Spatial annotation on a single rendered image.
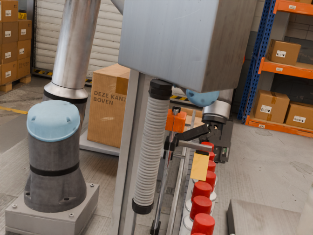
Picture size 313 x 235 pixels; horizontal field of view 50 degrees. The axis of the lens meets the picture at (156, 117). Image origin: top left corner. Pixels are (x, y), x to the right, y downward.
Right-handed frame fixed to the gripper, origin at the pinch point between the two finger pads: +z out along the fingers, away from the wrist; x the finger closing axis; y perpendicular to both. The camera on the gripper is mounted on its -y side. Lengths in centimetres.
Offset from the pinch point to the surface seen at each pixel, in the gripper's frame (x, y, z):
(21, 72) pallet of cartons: 334, -240, -109
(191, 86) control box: -50, -5, -12
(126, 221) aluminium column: -23.5, -13.1, 9.0
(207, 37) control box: -54, -5, -18
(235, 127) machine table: 85, 20, -37
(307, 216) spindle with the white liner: -13.7, 24.6, 0.8
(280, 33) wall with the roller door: 344, 95, -232
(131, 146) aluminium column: -30.5, -14.4, -5.0
